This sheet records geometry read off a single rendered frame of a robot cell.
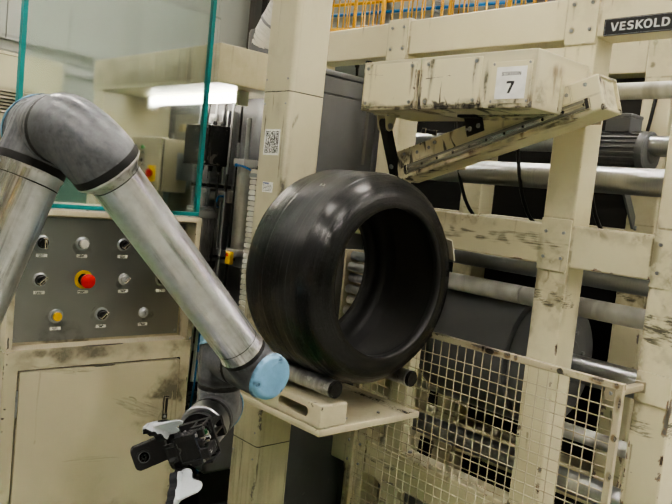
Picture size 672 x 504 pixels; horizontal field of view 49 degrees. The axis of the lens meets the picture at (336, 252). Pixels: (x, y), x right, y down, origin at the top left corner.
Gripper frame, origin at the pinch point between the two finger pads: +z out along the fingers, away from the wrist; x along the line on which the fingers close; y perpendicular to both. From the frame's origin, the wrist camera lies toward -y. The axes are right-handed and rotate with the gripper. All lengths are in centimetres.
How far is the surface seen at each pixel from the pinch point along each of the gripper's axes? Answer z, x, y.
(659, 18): -86, -56, 125
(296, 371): -69, 4, 11
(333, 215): -59, -32, 34
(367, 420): -71, 22, 25
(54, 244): -70, -46, -43
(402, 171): -116, -39, 50
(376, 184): -69, -36, 45
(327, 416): -60, 15, 18
